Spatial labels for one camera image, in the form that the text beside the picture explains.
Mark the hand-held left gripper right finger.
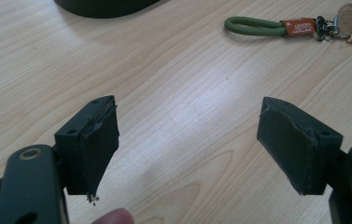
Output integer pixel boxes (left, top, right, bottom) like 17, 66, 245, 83
256, 96, 344, 196

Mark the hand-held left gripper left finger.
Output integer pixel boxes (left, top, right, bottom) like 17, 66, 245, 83
53, 94, 120, 206

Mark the dark round object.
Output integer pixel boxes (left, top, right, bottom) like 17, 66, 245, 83
53, 0, 162, 19

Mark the green rope keychain with keys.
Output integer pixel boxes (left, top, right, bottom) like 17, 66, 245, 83
223, 3, 352, 49

